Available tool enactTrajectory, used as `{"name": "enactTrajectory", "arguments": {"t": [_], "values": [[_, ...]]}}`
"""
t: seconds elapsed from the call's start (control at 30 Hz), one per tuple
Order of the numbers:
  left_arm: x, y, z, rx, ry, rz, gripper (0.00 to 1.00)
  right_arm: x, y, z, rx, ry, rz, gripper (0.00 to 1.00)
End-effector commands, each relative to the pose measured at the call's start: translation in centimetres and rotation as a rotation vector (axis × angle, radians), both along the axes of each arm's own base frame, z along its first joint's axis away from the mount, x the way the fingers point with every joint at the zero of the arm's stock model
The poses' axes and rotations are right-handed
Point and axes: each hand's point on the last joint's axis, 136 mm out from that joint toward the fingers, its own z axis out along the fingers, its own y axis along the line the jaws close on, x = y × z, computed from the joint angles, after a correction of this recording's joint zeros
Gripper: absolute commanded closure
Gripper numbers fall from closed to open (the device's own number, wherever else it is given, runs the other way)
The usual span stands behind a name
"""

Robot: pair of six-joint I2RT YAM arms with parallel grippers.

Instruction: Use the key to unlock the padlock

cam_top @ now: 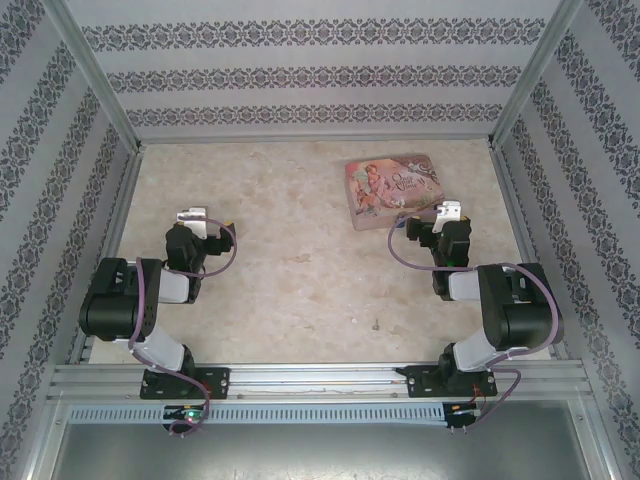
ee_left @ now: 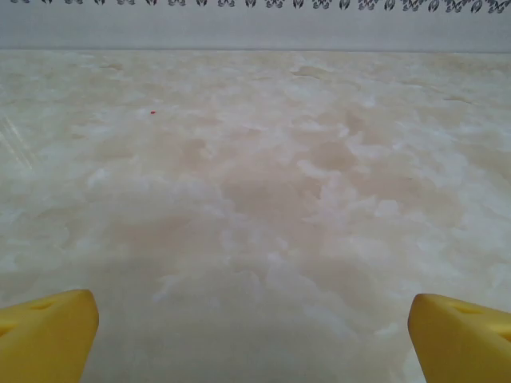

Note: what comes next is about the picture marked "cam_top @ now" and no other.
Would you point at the pink illustrated tin box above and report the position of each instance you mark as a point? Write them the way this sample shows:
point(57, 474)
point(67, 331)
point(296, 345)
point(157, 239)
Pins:
point(380, 185)

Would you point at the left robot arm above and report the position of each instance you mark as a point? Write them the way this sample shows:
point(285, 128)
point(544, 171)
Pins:
point(110, 310)

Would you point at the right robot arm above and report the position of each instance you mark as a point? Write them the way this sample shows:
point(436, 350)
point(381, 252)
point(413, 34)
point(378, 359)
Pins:
point(520, 320)

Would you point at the left controller board green light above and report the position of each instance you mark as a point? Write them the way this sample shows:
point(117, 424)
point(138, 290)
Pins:
point(187, 414)

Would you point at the right controller board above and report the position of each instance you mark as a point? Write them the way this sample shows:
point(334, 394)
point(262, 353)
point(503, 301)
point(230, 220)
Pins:
point(460, 412)

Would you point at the grey metal sheet shelf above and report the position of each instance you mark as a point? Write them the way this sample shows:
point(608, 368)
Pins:
point(320, 452)

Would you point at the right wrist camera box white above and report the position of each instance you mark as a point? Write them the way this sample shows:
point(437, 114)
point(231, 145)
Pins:
point(447, 210)

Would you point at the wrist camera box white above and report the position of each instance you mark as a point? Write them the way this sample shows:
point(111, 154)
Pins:
point(447, 210)
point(195, 212)

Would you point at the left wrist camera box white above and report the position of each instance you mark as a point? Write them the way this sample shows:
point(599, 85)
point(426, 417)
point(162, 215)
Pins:
point(195, 212)

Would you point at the aluminium frame side rail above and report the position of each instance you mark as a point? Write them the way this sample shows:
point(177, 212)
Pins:
point(525, 240)
point(112, 240)

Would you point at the aluminium frame back rail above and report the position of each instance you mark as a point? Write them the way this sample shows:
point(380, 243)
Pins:
point(315, 138)

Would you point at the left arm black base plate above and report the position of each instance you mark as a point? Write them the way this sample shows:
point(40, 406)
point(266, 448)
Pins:
point(215, 382)

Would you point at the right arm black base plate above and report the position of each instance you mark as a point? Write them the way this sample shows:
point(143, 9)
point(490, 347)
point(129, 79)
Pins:
point(420, 380)

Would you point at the aluminium frame post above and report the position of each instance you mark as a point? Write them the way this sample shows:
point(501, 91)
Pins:
point(537, 70)
point(90, 70)

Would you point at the aluminium mounting rail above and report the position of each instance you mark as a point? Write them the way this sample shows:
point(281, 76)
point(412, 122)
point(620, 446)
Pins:
point(320, 380)

